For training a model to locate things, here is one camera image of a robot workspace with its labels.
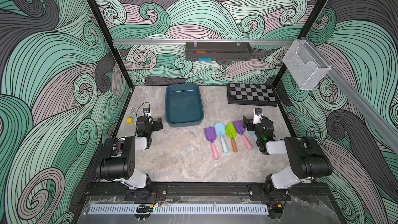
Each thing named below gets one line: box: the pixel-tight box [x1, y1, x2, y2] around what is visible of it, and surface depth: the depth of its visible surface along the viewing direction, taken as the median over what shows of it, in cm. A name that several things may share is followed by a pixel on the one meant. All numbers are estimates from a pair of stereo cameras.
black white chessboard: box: [226, 82, 278, 107], surface depth 113 cm
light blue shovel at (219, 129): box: [214, 122, 229, 154], surface depth 97 cm
